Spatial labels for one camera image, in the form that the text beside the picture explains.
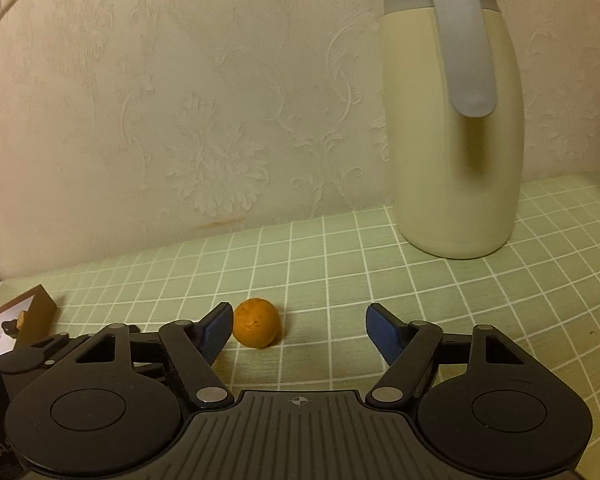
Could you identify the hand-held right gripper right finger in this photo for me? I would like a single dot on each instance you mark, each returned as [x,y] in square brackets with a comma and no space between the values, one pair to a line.
[382,334]

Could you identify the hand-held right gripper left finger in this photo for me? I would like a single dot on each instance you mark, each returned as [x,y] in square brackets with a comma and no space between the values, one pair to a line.
[215,334]

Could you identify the green checked tablecloth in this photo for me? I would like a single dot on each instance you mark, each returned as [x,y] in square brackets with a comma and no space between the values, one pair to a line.
[330,260]

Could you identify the brown cardboard box white inside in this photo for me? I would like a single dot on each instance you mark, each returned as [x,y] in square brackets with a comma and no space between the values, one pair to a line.
[41,316]

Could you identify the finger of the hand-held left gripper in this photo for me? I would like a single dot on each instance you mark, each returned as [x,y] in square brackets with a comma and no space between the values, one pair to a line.
[157,372]

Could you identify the dark passion fruit half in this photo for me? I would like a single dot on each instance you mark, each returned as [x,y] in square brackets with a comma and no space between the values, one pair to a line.
[11,329]

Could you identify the rough-skinned orange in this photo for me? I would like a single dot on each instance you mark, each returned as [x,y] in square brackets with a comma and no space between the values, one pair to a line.
[256,325]

